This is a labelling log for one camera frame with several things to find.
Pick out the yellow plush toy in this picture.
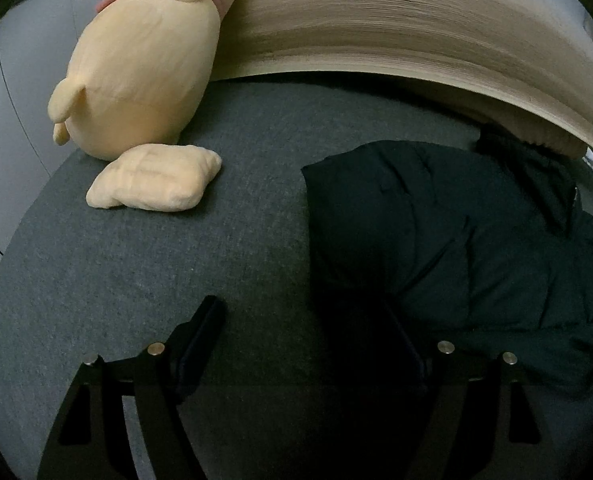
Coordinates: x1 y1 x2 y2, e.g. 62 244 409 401
48 0 244 211

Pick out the beige wooden headboard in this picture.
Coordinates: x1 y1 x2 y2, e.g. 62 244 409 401
211 0 593 173

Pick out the dark puffer jacket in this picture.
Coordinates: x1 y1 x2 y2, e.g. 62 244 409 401
301 127 593 401

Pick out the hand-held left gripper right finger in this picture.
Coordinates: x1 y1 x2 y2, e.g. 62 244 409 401
383 302 560 480

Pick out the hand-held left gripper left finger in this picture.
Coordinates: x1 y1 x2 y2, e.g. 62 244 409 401
39 295 226 480

